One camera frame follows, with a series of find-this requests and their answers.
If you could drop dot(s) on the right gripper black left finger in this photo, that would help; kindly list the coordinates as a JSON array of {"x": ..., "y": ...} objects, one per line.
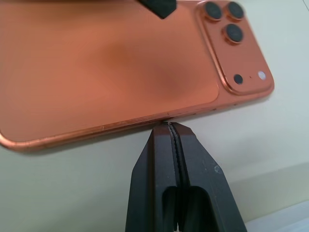
[{"x": 152, "y": 169}]

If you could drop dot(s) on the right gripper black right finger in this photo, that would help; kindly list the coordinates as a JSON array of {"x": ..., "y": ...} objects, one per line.
[{"x": 202, "y": 178}]

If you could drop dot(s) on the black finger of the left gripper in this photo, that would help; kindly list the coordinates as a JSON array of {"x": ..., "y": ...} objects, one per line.
[{"x": 159, "y": 7}]

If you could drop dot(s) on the orange smartphone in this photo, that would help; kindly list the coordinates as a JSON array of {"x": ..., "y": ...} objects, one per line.
[{"x": 96, "y": 72}]

